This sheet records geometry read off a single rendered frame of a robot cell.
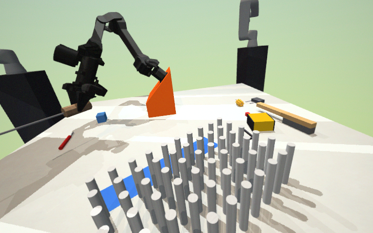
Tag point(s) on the red-handled screwdriver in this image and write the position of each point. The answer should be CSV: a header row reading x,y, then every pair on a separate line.
x,y
65,141

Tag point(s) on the small blue block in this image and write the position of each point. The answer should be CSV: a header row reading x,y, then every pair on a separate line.
x,y
101,117

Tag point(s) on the yellow rectangular box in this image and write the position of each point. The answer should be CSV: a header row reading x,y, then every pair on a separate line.
x,y
260,122

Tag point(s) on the blue flat strip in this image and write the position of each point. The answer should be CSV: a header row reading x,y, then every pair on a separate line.
x,y
109,193

